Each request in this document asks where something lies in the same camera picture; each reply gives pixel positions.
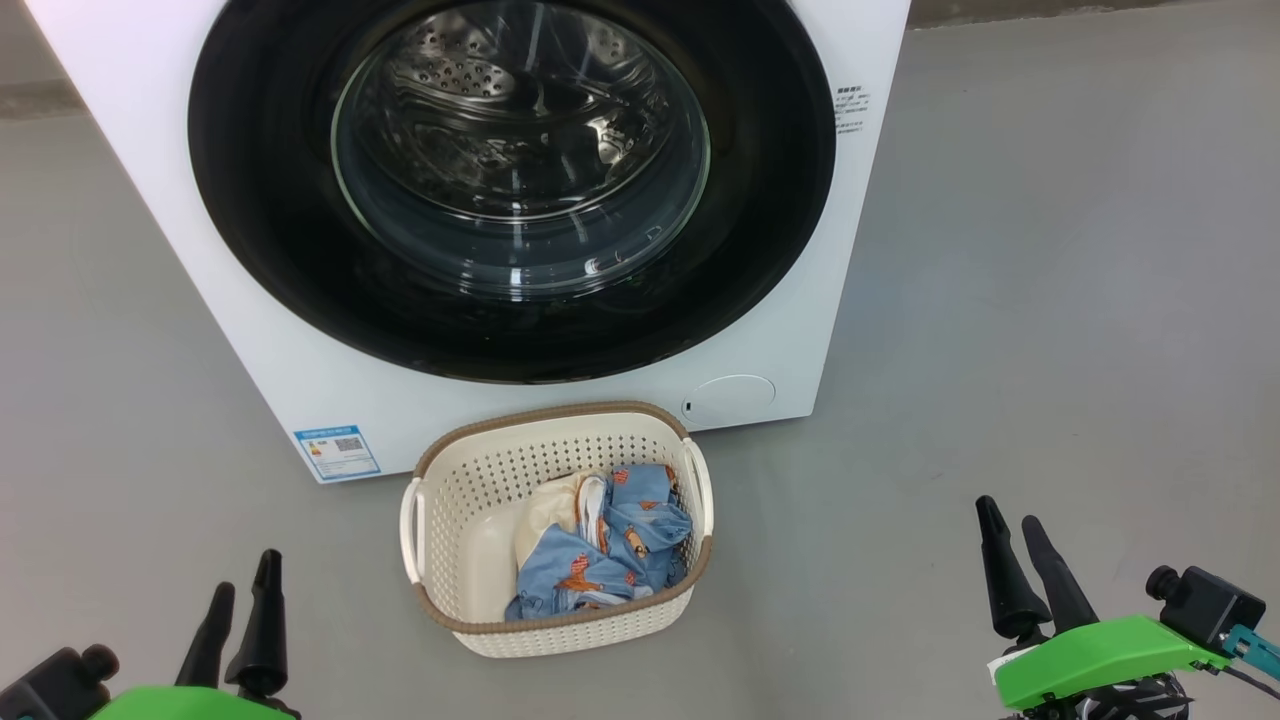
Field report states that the blue cartoon print garment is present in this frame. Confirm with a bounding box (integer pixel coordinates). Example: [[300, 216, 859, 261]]
[[504, 463, 694, 622]]

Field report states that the round white filter cover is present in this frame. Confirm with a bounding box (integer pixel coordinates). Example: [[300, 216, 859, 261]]
[[683, 374, 777, 424]]

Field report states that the steel perforated washer drum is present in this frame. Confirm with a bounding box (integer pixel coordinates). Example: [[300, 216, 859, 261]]
[[332, 0, 711, 301]]

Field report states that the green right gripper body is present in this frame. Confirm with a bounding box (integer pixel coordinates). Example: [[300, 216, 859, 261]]
[[990, 614, 1233, 712]]

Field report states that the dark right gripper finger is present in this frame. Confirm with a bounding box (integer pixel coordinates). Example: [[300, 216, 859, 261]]
[[1020, 515, 1100, 634], [975, 495, 1052, 642]]

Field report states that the cream perforated laundry basket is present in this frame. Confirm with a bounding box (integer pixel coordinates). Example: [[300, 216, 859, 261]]
[[400, 401, 715, 659]]

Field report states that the thin black camera cable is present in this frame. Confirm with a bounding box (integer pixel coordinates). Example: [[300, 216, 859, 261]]
[[1212, 663, 1280, 701]]

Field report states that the black round glass washer door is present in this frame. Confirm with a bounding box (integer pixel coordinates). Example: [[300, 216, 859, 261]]
[[188, 0, 837, 385]]

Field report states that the teal camera cable connector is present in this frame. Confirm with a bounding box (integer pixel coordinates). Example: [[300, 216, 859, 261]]
[[1224, 624, 1280, 683]]

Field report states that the blue energy label sticker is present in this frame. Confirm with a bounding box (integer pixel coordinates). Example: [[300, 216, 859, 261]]
[[294, 426, 382, 483]]

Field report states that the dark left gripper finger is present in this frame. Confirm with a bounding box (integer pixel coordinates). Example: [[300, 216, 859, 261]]
[[177, 582, 237, 688], [225, 549, 290, 698]]

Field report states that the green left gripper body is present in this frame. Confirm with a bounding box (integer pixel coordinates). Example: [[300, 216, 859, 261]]
[[90, 685, 301, 720]]

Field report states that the white front-load washing machine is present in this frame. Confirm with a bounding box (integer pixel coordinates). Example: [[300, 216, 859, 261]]
[[25, 0, 913, 485]]

